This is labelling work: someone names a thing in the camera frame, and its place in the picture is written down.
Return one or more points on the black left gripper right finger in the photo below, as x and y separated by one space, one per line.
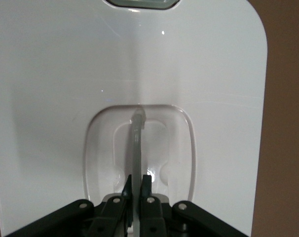
152 214

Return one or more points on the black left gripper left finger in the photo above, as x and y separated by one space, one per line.
110 214

